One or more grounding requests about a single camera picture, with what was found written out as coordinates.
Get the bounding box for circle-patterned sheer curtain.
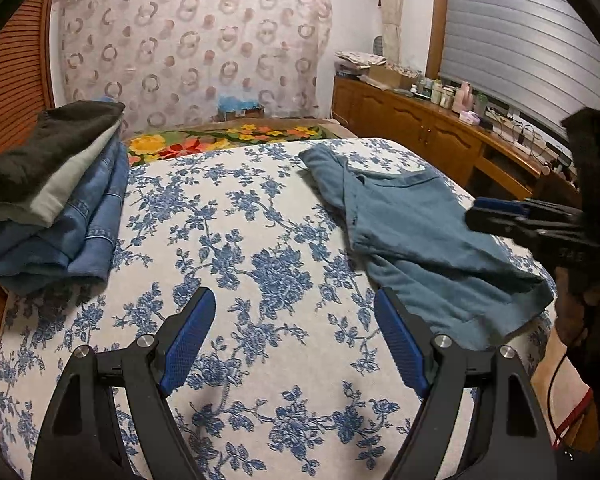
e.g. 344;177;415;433
52;0;333;128

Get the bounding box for folded grey cloth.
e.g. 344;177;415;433
25;120;123;226

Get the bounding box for long wooden cabinet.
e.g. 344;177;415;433
331;76;581;201

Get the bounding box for red cable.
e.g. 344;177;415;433
554;389;594;449

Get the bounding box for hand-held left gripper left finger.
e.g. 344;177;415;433
30;287;217;480

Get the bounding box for open cardboard box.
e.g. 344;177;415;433
367;62;421;90

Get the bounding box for grey window blind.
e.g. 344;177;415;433
437;0;600;146

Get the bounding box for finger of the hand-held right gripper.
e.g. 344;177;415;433
472;197;583;222
466;211;582;247

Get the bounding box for colourful flower blanket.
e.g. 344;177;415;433
122;119;358;168

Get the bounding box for flat cardboard box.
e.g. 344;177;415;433
215;105;266;121

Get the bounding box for blue pants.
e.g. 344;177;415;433
298;144;555;352

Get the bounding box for white power strip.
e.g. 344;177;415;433
497;127;548;157

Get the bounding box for folded blue denim jeans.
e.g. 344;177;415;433
0;137;131;293

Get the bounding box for brown slatted wooden wardrobe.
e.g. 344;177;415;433
0;0;56;161

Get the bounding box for blue floral white mat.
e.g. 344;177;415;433
0;137;556;480

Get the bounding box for black cable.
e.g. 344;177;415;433
547;300;597;443

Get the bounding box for row of small bottles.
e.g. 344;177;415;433
412;77;491;113

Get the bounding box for folded dark cloth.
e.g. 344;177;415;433
0;101;126;208

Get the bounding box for blue plastic bag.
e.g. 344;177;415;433
217;94;252;111

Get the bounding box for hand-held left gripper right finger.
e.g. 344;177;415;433
374;287;556;480

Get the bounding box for patterned cloth pile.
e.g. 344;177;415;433
335;50;387;70

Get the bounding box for beige tied curtain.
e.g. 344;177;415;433
377;0;448;68

